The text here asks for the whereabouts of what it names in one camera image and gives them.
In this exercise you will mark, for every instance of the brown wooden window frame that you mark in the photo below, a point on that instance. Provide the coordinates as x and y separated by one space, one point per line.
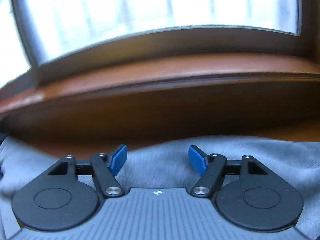
172 83

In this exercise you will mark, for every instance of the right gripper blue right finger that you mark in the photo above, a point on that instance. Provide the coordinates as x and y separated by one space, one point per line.
210 168

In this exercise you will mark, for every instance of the grey fleece garment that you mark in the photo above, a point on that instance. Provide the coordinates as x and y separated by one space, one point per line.
167 165

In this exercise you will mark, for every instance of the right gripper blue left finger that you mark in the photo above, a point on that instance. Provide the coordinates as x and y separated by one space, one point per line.
105 169

